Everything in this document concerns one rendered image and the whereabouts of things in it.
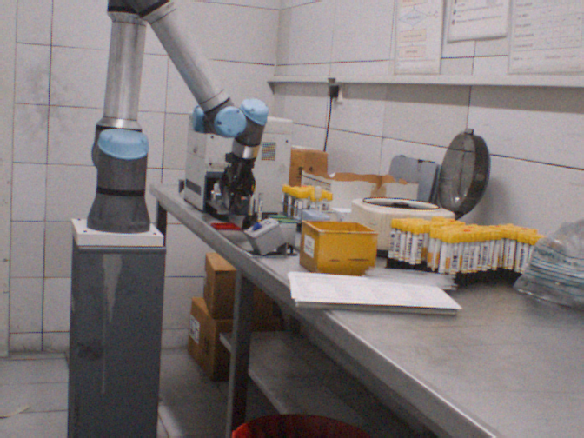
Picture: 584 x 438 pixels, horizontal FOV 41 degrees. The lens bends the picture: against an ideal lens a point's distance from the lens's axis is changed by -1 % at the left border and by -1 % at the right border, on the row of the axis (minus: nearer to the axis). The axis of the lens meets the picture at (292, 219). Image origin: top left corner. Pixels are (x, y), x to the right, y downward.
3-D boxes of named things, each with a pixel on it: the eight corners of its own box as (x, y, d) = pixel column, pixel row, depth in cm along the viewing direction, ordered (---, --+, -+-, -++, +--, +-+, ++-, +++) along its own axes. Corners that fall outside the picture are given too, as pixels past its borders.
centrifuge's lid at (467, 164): (447, 124, 212) (474, 130, 214) (427, 215, 215) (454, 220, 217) (480, 129, 191) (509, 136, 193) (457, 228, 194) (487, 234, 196)
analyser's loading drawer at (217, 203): (201, 203, 246) (202, 187, 245) (222, 203, 248) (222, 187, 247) (217, 214, 227) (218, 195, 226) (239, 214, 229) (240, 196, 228)
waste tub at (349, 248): (297, 263, 176) (301, 220, 174) (354, 264, 180) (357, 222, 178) (315, 278, 163) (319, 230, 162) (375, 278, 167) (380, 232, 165)
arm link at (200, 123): (201, 103, 196) (243, 107, 199) (192, 102, 206) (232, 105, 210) (198, 135, 197) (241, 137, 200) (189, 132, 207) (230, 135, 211)
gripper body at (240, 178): (226, 198, 216) (235, 162, 209) (220, 179, 222) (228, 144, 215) (252, 199, 219) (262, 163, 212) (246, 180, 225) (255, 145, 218)
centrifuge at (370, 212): (324, 238, 212) (328, 193, 210) (428, 242, 218) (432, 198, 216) (347, 256, 189) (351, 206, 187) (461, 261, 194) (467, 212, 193)
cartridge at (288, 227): (271, 245, 196) (274, 218, 195) (289, 245, 197) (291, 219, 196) (276, 248, 192) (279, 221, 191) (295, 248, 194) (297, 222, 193)
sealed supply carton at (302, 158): (249, 187, 316) (252, 141, 313) (305, 190, 321) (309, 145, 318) (264, 198, 286) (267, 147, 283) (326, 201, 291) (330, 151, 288)
